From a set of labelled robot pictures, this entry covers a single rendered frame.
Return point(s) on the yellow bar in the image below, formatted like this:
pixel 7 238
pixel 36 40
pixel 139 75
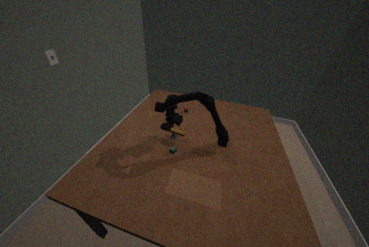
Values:
pixel 176 131

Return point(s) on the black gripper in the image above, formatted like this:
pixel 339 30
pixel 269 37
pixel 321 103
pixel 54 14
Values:
pixel 167 126

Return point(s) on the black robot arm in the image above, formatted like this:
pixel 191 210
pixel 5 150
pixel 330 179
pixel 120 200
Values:
pixel 172 100

